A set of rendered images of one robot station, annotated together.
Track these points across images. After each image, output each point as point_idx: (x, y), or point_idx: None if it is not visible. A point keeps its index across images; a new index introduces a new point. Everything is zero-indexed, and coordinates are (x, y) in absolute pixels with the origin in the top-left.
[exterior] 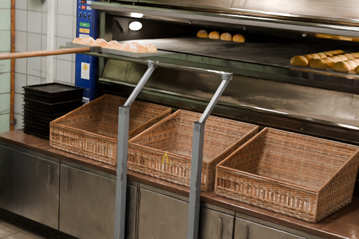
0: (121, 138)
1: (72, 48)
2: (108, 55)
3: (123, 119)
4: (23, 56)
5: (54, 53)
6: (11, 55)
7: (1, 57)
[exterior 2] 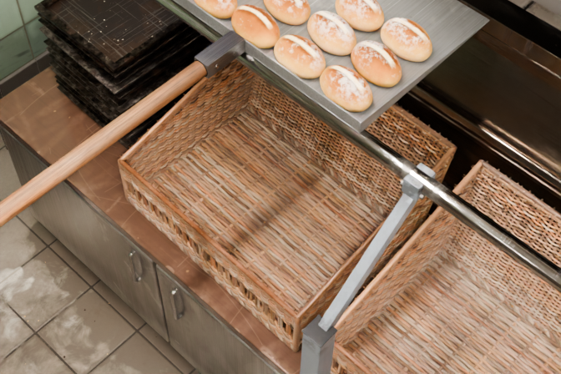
0: None
1: (146, 102)
2: (268, 78)
3: (317, 361)
4: None
5: (81, 165)
6: None
7: None
